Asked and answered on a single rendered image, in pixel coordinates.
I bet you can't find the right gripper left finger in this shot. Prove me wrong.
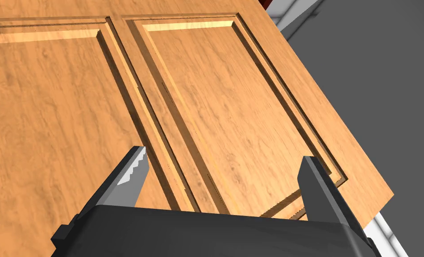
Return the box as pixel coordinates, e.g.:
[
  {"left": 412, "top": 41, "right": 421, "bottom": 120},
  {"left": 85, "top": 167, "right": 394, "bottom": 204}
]
[{"left": 77, "top": 145, "right": 150, "bottom": 219}]

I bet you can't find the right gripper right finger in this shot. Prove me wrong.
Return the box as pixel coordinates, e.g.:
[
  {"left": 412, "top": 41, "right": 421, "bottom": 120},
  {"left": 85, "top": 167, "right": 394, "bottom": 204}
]
[{"left": 297, "top": 155, "right": 367, "bottom": 240}]

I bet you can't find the wooden panelled door leaf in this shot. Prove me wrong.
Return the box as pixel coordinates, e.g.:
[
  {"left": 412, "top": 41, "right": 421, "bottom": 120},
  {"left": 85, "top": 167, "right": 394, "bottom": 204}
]
[{"left": 0, "top": 0, "right": 395, "bottom": 257}]

